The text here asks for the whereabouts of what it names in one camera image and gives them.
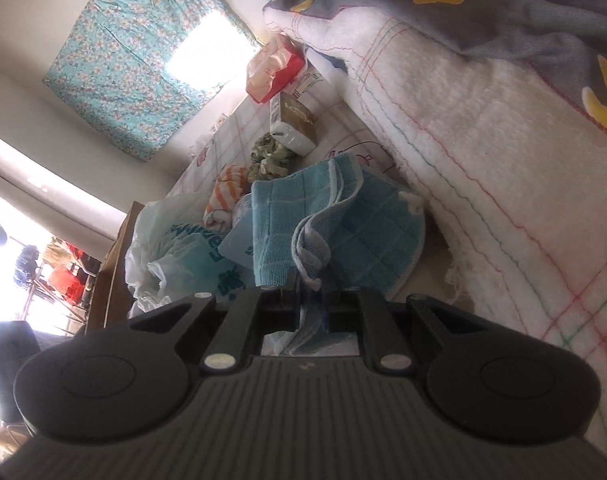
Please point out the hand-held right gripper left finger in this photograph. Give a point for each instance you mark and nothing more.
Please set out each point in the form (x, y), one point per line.
(273, 310)

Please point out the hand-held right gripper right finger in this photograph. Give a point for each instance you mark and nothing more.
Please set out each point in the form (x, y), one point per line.
(343, 305)

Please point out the blue checked towel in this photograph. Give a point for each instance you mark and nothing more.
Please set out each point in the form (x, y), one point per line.
(363, 230)

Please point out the brown cardboard box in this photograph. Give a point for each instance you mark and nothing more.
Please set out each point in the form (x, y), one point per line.
(114, 260)

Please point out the light blue plastic packet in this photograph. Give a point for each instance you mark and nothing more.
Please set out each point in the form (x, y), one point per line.
(236, 245)

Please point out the orange striped cloth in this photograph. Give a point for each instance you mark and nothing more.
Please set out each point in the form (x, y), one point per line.
(228, 187)

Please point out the white blue plastic bag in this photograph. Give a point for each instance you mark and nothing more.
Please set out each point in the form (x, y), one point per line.
(168, 230)

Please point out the green patterned cloth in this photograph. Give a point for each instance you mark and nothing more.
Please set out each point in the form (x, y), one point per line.
(271, 157)

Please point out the white brown package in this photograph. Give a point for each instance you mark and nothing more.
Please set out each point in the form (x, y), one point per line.
(293, 120)

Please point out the white quilt with coloured stitching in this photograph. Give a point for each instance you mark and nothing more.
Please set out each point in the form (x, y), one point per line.
(483, 160)

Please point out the red cloth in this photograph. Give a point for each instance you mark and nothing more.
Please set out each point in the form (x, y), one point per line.
(66, 277)

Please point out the clothes drying rack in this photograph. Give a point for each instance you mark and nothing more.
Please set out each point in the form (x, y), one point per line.
(38, 300)

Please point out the red white plastic package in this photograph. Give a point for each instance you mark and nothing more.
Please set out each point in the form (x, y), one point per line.
(273, 67)

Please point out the teal floral curtain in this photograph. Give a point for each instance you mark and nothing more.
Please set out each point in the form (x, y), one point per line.
(123, 50)

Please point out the grey blanket with yellow print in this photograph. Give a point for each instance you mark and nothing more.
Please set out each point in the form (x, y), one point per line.
(533, 10)

